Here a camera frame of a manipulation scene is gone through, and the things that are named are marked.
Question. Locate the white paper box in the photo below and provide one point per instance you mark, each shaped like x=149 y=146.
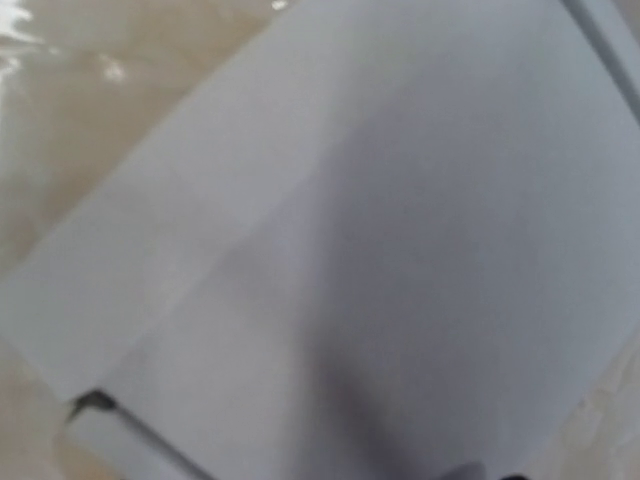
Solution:
x=388 y=240

